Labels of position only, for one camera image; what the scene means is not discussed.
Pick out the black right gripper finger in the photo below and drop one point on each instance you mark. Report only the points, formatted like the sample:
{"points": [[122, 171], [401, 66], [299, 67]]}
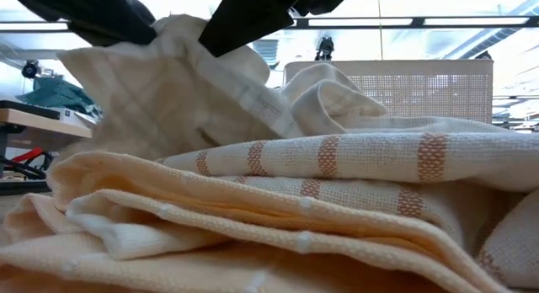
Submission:
{"points": [[244, 19]]}

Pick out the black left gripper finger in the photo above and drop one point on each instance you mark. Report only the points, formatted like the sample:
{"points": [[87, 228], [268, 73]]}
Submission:
{"points": [[122, 28]]}

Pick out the white striped towel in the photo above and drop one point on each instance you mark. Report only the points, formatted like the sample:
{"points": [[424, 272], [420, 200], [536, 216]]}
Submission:
{"points": [[379, 162]]}

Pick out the yellow checked towel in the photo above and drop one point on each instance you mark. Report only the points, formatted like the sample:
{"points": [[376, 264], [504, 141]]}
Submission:
{"points": [[210, 225]]}

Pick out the black ceiling spotlight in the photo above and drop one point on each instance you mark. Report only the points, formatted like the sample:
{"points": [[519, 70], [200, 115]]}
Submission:
{"points": [[29, 68]]}

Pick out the blue cloth pile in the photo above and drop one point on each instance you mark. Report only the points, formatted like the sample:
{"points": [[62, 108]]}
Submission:
{"points": [[59, 95]]}

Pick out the white flat box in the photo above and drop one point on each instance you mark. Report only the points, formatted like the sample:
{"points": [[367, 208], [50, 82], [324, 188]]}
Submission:
{"points": [[73, 115]]}

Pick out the white plastic bin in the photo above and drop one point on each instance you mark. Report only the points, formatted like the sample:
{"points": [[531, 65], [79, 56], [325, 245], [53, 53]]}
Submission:
{"points": [[421, 95]]}

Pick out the silver ventilation duct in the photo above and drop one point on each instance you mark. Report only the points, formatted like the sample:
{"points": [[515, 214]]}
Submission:
{"points": [[265, 51]]}

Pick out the black overhead camera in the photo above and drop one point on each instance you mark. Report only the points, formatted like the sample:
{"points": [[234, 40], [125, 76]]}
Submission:
{"points": [[325, 49]]}

